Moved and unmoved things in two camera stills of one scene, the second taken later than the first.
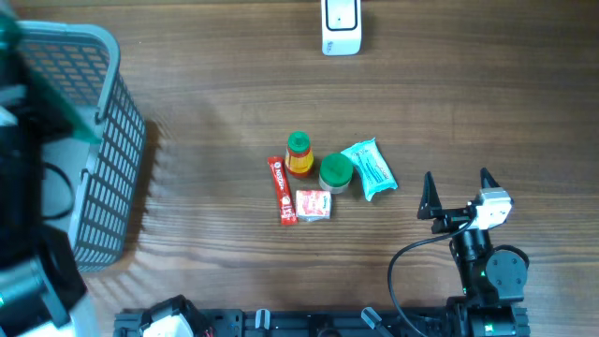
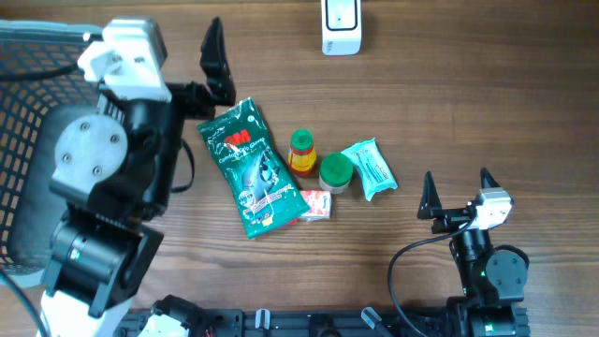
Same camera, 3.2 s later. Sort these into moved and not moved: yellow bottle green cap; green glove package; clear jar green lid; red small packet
Moved: green glove package
Not moved: red small packet; yellow bottle green cap; clear jar green lid
